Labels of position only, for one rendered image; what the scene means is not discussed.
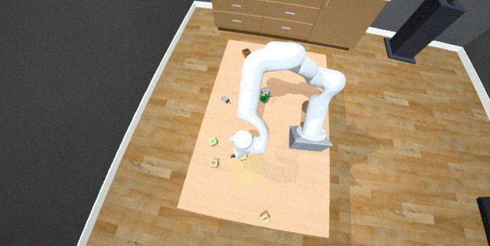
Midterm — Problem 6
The pale yellow square mat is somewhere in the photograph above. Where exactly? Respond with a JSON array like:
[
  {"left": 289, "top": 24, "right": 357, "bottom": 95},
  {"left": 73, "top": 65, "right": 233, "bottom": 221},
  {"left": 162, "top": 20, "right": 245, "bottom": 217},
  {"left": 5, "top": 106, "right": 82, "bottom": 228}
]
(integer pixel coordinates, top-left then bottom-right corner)
[{"left": 228, "top": 153, "right": 267, "bottom": 188}]

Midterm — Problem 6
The green soda can with yellow stripe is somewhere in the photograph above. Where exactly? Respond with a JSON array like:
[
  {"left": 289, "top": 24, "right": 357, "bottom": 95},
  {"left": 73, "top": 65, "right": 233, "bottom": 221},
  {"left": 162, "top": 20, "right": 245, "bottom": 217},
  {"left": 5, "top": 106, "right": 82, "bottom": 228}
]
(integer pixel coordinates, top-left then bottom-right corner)
[{"left": 260, "top": 88, "right": 270, "bottom": 103}]

